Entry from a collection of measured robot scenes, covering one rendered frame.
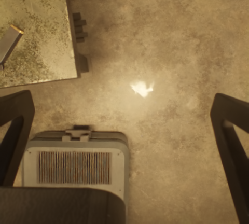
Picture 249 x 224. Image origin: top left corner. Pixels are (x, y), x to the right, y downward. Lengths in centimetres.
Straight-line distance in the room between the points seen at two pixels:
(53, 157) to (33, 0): 82
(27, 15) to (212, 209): 145
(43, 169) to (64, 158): 11
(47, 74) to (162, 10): 103
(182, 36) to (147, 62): 24
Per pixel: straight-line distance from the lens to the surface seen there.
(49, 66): 47
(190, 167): 147
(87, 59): 133
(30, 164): 122
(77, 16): 114
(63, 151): 115
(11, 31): 48
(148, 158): 141
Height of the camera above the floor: 132
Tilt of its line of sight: 85 degrees down
